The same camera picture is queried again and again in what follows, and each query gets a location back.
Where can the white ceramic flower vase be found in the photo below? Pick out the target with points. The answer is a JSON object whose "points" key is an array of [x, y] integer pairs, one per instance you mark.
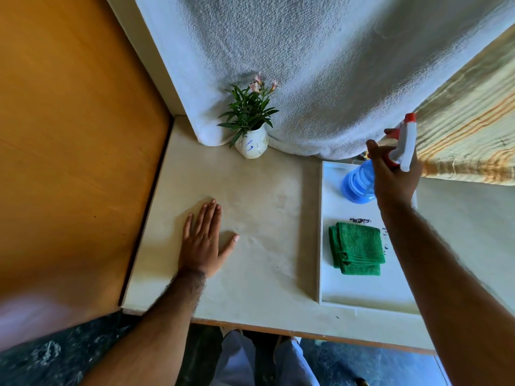
{"points": [[252, 145]]}

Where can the white rectangular tray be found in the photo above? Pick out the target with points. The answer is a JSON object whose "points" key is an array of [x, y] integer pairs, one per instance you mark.
{"points": [[362, 289]]}

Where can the person's left hand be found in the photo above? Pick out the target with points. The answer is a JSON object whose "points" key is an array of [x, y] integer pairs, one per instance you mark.
{"points": [[199, 253]]}

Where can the person's left forearm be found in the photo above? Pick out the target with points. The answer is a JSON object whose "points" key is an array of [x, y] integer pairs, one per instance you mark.
{"points": [[157, 337]]}

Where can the person's light grey trousers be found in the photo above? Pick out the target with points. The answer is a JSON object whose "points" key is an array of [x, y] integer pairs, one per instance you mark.
{"points": [[289, 363]]}

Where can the person's left middle finger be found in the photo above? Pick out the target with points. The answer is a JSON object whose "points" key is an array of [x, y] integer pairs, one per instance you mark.
{"points": [[209, 217]]}

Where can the person's right forearm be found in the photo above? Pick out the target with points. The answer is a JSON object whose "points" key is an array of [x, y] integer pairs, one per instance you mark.
{"points": [[450, 301]]}

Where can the person's right thumb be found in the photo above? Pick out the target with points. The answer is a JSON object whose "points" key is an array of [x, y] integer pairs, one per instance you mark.
{"points": [[373, 150]]}

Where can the orange wooden door panel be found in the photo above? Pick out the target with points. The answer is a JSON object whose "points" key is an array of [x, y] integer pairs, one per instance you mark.
{"points": [[76, 148]]}

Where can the folded green microfibre cloth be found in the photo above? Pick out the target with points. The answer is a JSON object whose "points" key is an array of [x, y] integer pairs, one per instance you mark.
{"points": [[358, 249]]}

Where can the beige striped cloth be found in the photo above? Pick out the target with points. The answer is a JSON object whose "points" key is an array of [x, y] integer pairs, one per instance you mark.
{"points": [[470, 132]]}

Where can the person's left little finger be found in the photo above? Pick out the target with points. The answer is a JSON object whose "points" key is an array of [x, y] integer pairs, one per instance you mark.
{"points": [[187, 227]]}

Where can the green plant with pink flowers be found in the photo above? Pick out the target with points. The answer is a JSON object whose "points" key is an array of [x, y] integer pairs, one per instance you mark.
{"points": [[248, 110]]}

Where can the person's right hand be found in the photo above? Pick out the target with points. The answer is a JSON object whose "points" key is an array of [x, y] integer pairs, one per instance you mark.
{"points": [[392, 182]]}

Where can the white terry towel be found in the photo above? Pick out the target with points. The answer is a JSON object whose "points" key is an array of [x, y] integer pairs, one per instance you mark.
{"points": [[322, 64]]}

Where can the blue spray bottle white nozzle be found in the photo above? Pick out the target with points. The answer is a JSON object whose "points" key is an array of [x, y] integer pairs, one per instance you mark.
{"points": [[360, 182]]}

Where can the person's left thumb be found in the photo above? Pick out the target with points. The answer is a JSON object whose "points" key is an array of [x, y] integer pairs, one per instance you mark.
{"points": [[228, 248]]}

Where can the scattered dark crumbs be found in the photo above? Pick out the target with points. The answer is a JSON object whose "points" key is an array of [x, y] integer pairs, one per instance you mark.
{"points": [[360, 220]]}

